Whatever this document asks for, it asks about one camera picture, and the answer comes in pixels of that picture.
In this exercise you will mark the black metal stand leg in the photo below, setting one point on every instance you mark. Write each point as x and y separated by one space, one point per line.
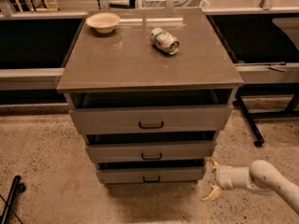
288 112

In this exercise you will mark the grey drawer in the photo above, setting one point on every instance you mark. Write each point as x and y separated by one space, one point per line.
157 175
151 120
150 151

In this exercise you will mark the white wire basket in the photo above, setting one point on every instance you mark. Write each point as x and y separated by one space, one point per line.
144 4

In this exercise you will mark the white paper bowl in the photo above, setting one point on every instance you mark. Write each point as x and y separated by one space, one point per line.
103 23

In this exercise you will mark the grey drawer cabinet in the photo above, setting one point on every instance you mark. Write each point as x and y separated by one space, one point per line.
124 70

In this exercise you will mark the grey bottom drawer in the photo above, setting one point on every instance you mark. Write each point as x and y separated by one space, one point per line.
157 175

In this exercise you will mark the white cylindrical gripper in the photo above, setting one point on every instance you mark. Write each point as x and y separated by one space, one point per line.
222 176

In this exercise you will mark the grey middle drawer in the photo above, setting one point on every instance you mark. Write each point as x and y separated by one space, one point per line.
150 151

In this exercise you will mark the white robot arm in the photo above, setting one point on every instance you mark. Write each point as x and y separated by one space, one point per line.
261 178

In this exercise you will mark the crushed green white can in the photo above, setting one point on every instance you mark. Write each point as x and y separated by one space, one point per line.
164 41

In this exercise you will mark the black tripod leg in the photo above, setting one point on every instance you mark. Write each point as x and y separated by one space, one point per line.
17 187

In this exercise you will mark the grey top drawer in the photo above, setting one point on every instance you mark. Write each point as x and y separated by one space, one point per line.
151 120

